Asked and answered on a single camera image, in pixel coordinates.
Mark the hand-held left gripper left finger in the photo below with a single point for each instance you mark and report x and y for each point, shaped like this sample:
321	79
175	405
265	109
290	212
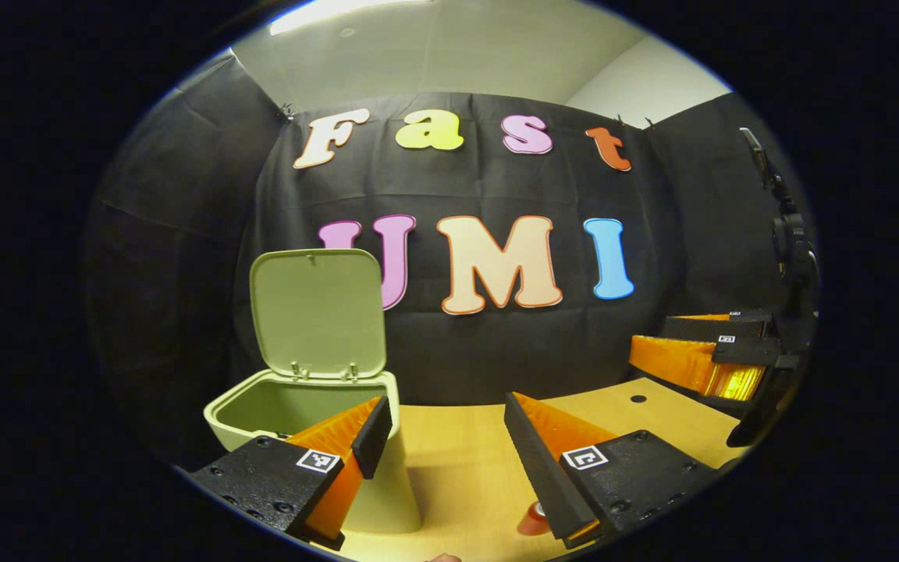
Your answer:
371	437

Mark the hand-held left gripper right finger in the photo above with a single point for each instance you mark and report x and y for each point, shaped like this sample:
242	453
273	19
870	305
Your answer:
539	472

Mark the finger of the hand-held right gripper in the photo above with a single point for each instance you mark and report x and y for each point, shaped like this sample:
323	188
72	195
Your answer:
676	363
715	328

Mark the red pop can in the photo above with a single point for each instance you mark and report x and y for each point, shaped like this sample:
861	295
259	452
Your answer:
531	521

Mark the light green garbage bin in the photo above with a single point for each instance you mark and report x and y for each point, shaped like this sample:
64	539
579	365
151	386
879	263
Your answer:
317	312

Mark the wooden desktop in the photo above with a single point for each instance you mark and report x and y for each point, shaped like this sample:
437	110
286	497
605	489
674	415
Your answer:
465	460

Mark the black backdrop cloth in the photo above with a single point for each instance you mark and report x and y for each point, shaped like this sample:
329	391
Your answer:
496	343

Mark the ceiling light panel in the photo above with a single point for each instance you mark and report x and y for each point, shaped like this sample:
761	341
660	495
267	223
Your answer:
340	12

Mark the black articulated camera stand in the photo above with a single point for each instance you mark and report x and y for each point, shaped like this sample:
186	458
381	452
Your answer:
793	242

